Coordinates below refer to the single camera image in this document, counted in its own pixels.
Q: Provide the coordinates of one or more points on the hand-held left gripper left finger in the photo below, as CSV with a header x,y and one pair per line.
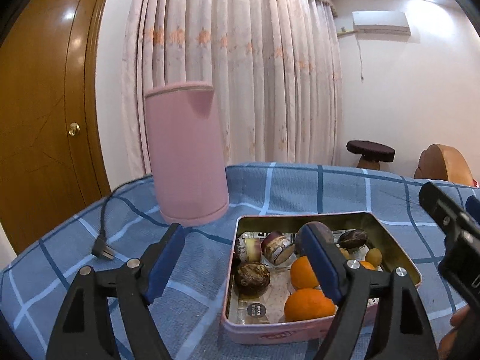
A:
x,y
165,262

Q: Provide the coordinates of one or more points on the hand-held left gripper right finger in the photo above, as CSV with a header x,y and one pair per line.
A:
x,y
318,262

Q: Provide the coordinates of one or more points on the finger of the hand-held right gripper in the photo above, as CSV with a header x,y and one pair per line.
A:
x,y
474,210
446,217

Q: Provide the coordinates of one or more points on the orange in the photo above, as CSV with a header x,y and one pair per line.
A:
x,y
307,305
366,265
304,273

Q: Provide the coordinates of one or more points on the whole purple sweet potato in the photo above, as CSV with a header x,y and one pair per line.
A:
x,y
328,234

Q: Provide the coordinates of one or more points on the dark purple taro piece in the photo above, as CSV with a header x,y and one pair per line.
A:
x,y
352,239

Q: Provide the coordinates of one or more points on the brown round taro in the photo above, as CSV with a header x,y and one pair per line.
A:
x,y
252,275

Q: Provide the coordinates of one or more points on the layered cut sweet potato piece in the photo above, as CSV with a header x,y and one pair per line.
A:
x,y
249,249

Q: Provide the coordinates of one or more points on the metal tin box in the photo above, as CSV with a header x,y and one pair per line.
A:
x,y
262,335

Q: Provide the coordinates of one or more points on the person's right hand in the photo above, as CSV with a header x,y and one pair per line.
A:
x,y
455,330

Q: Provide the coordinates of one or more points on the orange-brown wooden chair back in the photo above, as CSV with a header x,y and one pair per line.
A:
x,y
446,165

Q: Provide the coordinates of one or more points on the dark brown round stool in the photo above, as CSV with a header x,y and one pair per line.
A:
x,y
369,150

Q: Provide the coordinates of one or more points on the pink cylindrical container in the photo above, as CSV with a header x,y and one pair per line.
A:
x,y
183,157

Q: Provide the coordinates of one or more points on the brass door knob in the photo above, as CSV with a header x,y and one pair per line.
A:
x,y
74,129

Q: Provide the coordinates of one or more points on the wooden door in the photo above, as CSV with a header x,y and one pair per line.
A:
x,y
45,101

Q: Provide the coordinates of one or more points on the white air conditioner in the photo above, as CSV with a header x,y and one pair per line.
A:
x,y
380,22

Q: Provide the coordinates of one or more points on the pink floral curtain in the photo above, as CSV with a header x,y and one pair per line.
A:
x,y
243,63

